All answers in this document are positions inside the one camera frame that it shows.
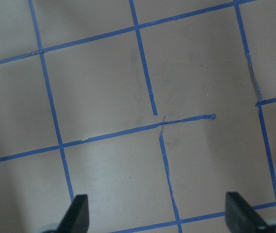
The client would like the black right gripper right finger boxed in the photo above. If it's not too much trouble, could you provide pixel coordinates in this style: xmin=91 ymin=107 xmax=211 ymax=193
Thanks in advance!
xmin=225 ymin=192 xmax=276 ymax=233

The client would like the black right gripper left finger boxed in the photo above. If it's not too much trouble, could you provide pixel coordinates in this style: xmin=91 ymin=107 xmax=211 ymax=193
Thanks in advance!
xmin=35 ymin=194 xmax=90 ymax=233

